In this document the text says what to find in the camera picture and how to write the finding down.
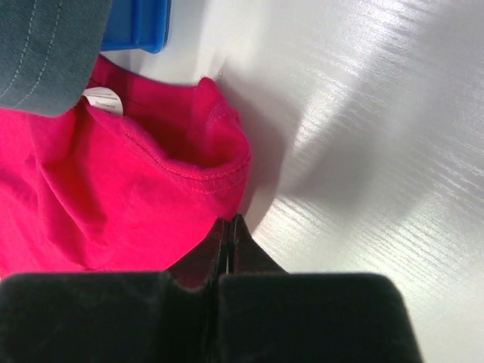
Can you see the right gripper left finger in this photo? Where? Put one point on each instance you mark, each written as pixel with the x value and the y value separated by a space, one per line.
pixel 153 316

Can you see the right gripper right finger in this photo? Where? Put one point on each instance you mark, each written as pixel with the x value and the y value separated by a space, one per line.
pixel 266 314

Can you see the magenta t shirt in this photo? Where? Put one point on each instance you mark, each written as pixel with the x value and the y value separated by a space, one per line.
pixel 131 191

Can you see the blue plastic bin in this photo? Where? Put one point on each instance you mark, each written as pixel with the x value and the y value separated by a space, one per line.
pixel 137 24

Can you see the grey crumpled t shirt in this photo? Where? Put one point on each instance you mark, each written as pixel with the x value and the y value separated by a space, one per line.
pixel 48 51

